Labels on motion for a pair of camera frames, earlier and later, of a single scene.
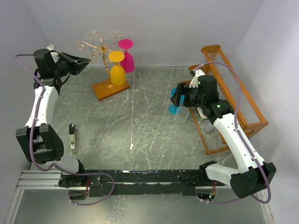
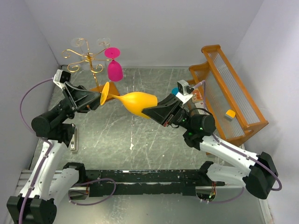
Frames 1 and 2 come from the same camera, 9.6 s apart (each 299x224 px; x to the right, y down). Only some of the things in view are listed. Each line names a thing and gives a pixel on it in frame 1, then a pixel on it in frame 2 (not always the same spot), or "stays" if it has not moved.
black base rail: x=104 y=182 stays
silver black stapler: x=73 y=133 stays
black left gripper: x=76 y=67 -> x=74 y=94
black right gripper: x=182 y=88 -> x=165 y=114
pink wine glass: x=128 y=61 -> x=115 y=72
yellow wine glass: x=117 y=73 -> x=136 y=101
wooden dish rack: x=216 y=64 stays
